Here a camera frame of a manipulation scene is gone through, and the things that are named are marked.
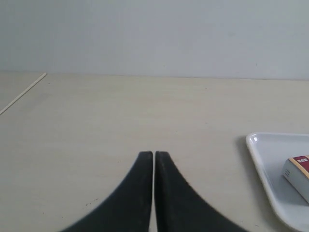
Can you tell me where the white medicine box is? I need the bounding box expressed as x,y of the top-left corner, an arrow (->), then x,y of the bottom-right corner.
282,155 -> 309,203

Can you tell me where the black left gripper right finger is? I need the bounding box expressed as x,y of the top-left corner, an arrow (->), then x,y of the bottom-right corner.
154,151 -> 245,232

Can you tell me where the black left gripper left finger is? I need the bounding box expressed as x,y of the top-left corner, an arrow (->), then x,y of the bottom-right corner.
63,151 -> 153,232

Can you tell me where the white plastic tray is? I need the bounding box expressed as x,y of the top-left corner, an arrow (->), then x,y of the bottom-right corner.
246,132 -> 309,232

